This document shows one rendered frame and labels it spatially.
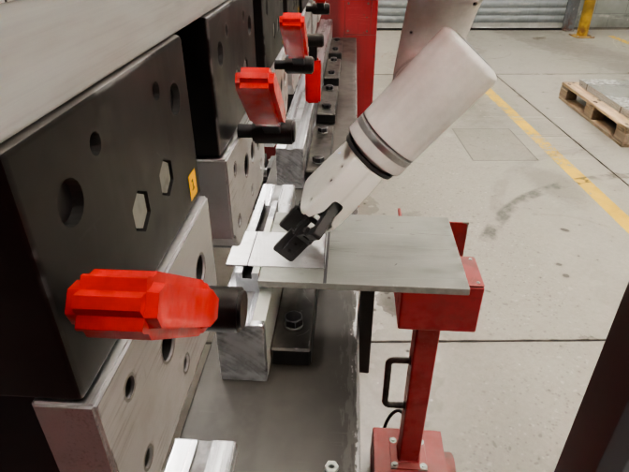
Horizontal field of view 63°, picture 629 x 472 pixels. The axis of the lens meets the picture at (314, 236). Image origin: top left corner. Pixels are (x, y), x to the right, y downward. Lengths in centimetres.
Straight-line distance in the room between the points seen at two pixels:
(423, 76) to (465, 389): 148
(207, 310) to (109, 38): 10
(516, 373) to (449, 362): 23
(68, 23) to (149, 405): 15
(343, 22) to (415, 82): 221
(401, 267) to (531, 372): 143
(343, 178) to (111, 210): 44
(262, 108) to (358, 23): 248
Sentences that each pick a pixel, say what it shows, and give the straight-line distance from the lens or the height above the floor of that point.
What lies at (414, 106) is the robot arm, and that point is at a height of 121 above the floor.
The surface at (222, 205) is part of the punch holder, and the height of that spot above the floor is 122.
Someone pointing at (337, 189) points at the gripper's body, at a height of 112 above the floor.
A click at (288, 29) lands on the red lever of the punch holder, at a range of 50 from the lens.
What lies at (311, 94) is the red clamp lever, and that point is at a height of 117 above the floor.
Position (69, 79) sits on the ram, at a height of 135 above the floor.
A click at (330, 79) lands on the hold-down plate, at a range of 193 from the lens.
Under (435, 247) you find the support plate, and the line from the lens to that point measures 73.
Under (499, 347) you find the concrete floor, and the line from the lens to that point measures 213.
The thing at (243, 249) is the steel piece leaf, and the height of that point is 100.
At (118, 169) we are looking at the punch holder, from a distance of 20.
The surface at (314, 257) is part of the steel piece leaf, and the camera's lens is 69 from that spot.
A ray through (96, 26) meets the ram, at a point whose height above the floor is 136.
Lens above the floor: 139
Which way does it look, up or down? 31 degrees down
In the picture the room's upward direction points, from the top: straight up
